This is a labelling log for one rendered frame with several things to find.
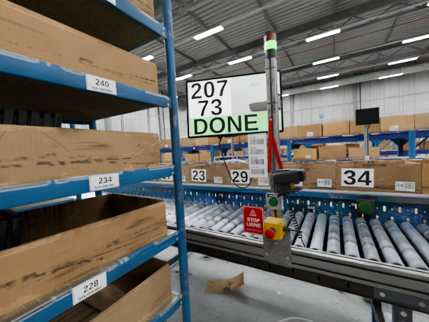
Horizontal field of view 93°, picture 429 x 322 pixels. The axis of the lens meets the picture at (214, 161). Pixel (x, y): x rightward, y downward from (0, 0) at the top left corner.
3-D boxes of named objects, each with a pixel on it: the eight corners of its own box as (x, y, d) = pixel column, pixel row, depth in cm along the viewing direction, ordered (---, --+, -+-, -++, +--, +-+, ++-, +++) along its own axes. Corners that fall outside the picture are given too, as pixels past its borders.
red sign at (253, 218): (243, 232, 95) (242, 205, 94) (244, 231, 96) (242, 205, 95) (278, 238, 87) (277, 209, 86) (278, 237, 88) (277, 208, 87)
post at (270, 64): (263, 262, 91) (255, 61, 87) (267, 256, 96) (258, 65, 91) (291, 268, 85) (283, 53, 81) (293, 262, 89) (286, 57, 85)
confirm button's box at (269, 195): (265, 209, 87) (265, 193, 87) (267, 207, 90) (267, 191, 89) (281, 211, 83) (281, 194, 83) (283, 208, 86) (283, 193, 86)
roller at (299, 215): (277, 252, 92) (276, 242, 92) (296, 217, 136) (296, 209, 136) (288, 255, 89) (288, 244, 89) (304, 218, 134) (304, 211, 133)
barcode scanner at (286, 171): (307, 195, 75) (302, 167, 75) (275, 197, 81) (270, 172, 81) (309, 191, 81) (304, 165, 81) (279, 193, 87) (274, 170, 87)
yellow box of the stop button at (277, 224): (262, 239, 83) (261, 222, 82) (268, 232, 90) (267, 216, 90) (300, 246, 75) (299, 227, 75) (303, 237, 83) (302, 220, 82)
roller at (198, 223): (194, 234, 116) (188, 234, 119) (233, 209, 160) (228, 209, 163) (193, 226, 116) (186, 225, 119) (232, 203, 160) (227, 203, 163)
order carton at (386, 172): (335, 191, 128) (334, 164, 127) (336, 183, 153) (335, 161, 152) (422, 195, 107) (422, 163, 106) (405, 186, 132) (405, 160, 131)
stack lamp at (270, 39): (262, 50, 85) (262, 35, 85) (266, 54, 89) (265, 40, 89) (274, 46, 83) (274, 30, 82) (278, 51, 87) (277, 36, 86)
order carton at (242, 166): (225, 186, 168) (224, 165, 167) (240, 180, 193) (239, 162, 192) (272, 188, 148) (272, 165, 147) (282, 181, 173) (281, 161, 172)
